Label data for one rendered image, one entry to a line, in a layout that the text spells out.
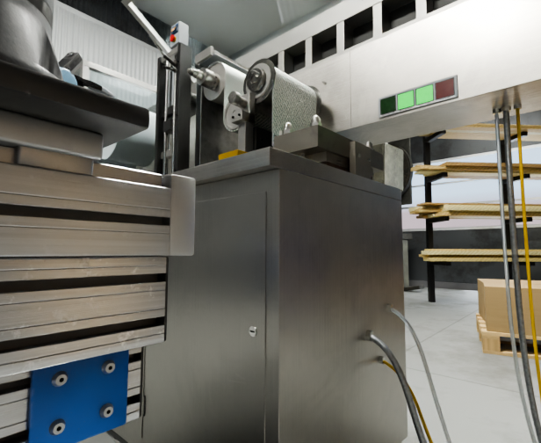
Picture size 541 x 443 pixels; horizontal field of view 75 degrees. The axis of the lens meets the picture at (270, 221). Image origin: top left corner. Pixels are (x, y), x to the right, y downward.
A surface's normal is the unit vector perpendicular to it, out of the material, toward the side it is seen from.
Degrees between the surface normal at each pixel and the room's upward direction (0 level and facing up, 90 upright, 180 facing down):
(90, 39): 90
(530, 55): 90
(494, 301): 90
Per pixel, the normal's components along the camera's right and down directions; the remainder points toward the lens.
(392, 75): -0.68, -0.07
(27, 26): 0.91, -0.33
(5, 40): 0.78, -0.34
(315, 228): 0.73, -0.05
